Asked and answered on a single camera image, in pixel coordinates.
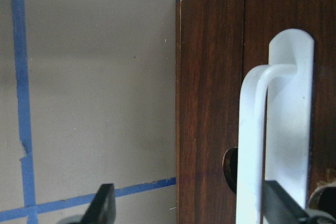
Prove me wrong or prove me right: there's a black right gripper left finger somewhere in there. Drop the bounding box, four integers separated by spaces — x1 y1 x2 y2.
57 184 116 224

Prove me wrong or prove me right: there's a dark wooden cabinet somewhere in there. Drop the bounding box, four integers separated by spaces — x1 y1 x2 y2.
176 0 335 223

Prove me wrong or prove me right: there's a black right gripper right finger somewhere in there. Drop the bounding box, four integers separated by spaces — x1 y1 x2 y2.
264 179 336 224

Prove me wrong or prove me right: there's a white drawer handle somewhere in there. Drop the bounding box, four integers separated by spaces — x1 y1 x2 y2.
236 29 314 223

